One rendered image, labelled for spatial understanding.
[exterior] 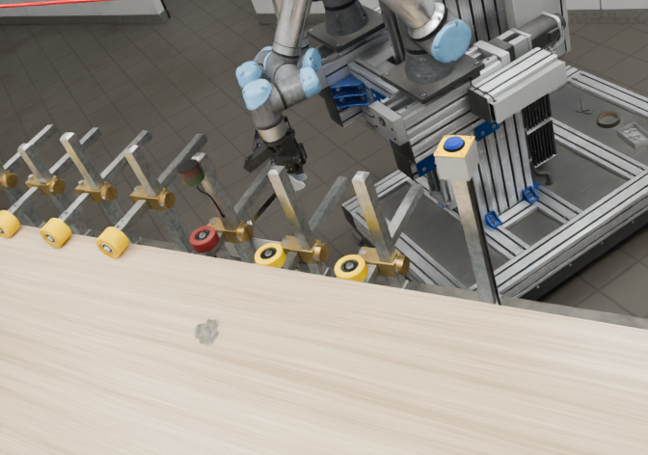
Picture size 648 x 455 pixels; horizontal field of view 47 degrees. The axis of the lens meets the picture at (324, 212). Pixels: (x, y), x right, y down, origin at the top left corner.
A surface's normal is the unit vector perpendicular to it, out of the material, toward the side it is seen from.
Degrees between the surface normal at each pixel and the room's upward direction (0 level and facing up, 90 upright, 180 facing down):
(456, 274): 0
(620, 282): 0
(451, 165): 90
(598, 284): 0
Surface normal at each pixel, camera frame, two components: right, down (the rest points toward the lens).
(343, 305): -0.29, -0.73
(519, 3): 0.47, 0.45
